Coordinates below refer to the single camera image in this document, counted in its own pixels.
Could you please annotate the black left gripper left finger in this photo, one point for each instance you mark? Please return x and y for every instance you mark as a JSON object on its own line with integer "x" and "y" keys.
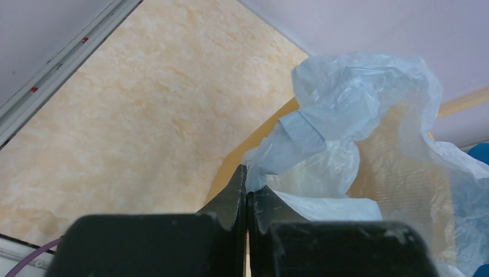
{"x": 209, "y": 242}

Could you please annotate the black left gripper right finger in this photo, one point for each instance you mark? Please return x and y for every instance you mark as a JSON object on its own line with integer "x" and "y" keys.
{"x": 283, "y": 243}

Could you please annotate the light blue plastic trash bag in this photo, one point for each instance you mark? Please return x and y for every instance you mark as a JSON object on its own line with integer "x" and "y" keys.
{"x": 341, "y": 100}

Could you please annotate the yellow plastic trash bin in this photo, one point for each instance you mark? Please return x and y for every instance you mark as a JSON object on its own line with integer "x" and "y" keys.
{"x": 433, "y": 186}

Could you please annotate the blue t-shirt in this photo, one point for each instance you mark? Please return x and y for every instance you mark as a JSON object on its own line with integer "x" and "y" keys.
{"x": 480, "y": 152}

